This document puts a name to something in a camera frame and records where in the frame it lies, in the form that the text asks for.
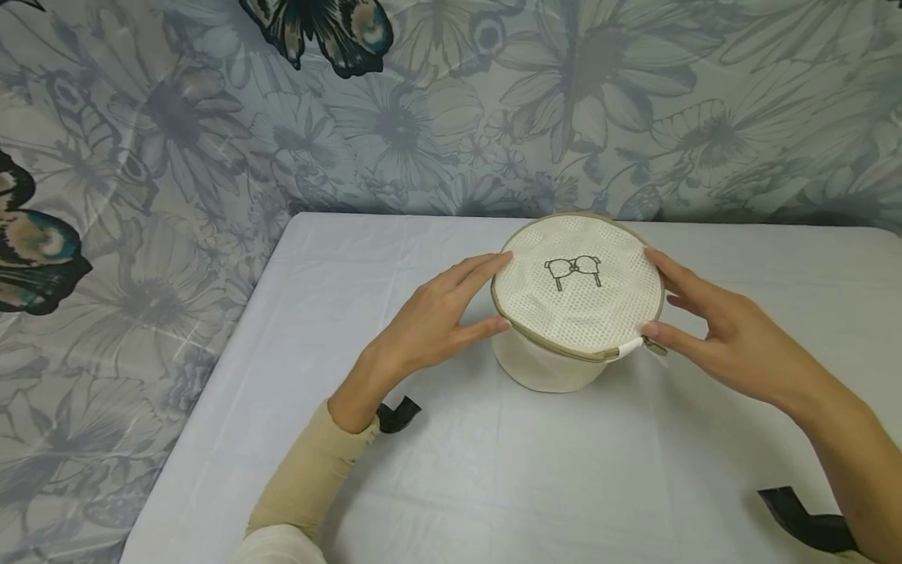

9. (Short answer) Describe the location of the person's right hand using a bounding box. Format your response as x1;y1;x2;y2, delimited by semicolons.
640;246;857;428

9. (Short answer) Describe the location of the person's left hand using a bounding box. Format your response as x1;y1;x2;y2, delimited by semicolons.
328;251;514;434

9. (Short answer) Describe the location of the round cream mesh laundry bag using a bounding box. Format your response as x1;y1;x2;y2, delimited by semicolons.
489;211;669;394

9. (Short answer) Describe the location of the person's right forearm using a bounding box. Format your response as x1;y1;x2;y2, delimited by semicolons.
789;392;902;564

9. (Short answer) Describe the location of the person's left forearm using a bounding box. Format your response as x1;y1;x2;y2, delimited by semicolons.
230;398;381;564

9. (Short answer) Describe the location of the black wrist band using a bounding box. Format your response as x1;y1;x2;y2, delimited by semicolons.
757;486;860;555
375;396;423;435

